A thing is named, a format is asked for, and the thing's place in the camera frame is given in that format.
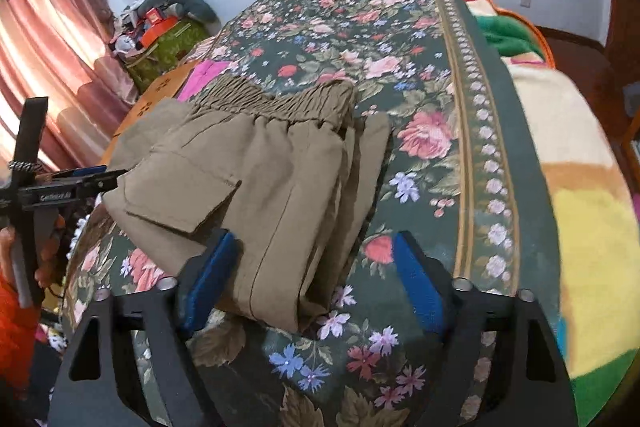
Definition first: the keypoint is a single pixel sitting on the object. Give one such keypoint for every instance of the grey plush toy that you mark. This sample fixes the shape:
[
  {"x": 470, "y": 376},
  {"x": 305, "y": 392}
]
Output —
[{"x": 192, "y": 2}]

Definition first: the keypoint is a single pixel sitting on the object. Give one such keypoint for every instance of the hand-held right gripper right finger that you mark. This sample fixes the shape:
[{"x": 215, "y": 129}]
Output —
[{"x": 417, "y": 287}]

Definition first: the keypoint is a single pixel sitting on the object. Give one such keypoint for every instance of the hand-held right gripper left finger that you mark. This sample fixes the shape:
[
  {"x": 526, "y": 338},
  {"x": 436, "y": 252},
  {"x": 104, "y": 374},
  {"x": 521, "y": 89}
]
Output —
[{"x": 207, "y": 287}]

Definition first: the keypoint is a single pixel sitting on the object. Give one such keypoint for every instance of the floral bedspread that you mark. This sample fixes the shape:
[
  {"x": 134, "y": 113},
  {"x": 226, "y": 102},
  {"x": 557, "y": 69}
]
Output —
[{"x": 350, "y": 37}]

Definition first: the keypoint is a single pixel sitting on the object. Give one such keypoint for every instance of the wooden lap table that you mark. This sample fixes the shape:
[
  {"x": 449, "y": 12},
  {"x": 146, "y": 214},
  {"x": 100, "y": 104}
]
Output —
[{"x": 160, "y": 89}]

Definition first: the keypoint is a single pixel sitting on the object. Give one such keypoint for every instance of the pink cloth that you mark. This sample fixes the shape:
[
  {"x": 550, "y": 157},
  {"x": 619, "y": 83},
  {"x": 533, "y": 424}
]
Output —
[{"x": 205, "y": 77}]

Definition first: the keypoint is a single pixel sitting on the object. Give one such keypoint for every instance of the person's left hand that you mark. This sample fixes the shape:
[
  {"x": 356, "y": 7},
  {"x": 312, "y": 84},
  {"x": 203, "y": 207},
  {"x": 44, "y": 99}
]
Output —
[{"x": 52, "y": 247}]

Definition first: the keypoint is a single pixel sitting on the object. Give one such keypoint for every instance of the pink curtain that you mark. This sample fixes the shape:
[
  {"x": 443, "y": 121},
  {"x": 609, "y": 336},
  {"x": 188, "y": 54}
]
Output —
[{"x": 45, "y": 32}]

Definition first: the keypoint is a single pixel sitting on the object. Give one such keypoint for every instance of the khaki pants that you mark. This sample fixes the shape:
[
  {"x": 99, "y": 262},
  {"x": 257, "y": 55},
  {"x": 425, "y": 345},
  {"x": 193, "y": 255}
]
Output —
[{"x": 280, "y": 167}]

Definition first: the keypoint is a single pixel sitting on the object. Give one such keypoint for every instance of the colourful fleece blanket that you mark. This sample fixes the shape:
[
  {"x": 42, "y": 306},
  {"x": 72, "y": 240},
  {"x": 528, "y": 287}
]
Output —
[{"x": 590, "y": 217}]

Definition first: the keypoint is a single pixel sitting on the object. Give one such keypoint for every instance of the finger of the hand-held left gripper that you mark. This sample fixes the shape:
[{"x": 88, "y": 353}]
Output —
[{"x": 90, "y": 169}]

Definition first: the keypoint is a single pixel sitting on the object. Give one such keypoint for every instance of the green storage box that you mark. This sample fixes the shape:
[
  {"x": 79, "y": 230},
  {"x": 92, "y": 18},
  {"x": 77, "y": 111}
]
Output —
[{"x": 167, "y": 52}]

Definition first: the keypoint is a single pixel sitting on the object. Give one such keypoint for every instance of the orange box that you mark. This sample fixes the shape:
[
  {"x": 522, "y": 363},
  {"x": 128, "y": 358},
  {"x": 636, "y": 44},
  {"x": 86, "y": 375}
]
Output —
[{"x": 160, "y": 29}]

